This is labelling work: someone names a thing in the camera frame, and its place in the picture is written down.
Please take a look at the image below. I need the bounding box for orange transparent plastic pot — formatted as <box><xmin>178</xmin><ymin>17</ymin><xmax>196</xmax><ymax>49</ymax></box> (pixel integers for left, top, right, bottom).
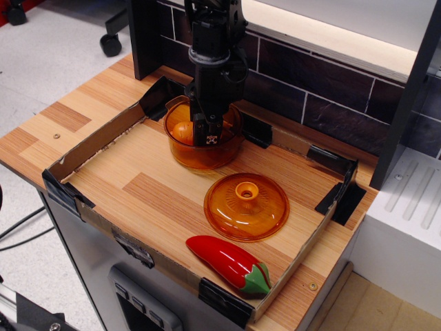
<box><xmin>163</xmin><ymin>96</ymin><xmax>244</xmax><ymax>170</ymax></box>

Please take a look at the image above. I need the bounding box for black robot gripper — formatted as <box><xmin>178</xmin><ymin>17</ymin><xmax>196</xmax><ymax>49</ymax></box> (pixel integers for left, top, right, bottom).
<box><xmin>186</xmin><ymin>48</ymin><xmax>249</xmax><ymax>146</ymax></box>

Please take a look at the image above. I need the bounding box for orange toy carrot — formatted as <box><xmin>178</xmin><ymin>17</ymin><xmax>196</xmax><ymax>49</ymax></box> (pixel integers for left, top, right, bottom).
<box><xmin>172</xmin><ymin>120</ymin><xmax>235</xmax><ymax>146</ymax></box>

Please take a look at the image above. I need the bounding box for black equipment bottom left corner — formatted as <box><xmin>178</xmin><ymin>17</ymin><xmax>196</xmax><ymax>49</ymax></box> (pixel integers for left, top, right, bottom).
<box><xmin>1</xmin><ymin>283</ymin><xmax>77</xmax><ymax>331</ymax></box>

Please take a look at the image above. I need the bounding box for grey toy oven panel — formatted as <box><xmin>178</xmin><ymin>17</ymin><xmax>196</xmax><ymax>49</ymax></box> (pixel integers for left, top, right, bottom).
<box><xmin>108</xmin><ymin>266</ymin><xmax>183</xmax><ymax>331</ymax></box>

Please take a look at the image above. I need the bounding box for black office chair base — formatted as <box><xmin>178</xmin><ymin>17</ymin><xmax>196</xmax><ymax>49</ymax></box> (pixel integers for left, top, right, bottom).
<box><xmin>99</xmin><ymin>9</ymin><xmax>128</xmax><ymax>57</ymax></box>

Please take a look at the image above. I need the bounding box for black floor cable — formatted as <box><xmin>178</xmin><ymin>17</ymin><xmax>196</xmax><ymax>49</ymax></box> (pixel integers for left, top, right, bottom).
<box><xmin>0</xmin><ymin>205</ymin><xmax>56</xmax><ymax>252</ymax></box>

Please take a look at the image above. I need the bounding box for cardboard fence with black tape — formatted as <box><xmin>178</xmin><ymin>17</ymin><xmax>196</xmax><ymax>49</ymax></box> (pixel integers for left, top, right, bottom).
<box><xmin>42</xmin><ymin>74</ymin><xmax>372</xmax><ymax>330</ymax></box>

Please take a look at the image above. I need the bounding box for red toy chili pepper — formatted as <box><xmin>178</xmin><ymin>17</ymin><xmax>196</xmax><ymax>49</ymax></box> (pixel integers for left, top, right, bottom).
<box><xmin>186</xmin><ymin>235</ymin><xmax>271</xmax><ymax>294</ymax></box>

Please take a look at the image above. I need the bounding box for orange transparent pot lid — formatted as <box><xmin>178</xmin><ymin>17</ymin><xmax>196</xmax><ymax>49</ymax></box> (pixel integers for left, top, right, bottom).
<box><xmin>204</xmin><ymin>173</ymin><xmax>290</xmax><ymax>242</ymax></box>

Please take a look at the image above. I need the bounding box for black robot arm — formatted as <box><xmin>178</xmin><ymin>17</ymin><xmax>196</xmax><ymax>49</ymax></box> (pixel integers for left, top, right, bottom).
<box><xmin>185</xmin><ymin>1</ymin><xmax>249</xmax><ymax>146</ymax></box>

